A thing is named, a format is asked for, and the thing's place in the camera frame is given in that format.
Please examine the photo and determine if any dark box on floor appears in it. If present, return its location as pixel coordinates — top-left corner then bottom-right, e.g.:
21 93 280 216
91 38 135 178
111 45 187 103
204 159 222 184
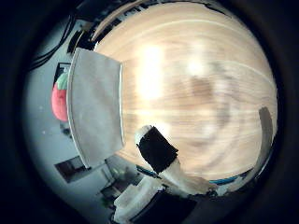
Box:
54 155 92 184

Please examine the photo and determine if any red strawberry plush toy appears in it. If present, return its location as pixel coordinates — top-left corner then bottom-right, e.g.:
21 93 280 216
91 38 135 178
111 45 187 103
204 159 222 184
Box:
50 72 69 123

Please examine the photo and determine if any black cable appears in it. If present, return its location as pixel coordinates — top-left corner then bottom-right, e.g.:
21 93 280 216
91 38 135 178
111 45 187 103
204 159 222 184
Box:
29 12 78 71

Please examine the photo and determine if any grey folded cloth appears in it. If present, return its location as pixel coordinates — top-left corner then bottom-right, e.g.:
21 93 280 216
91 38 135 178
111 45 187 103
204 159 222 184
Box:
66 47 126 169

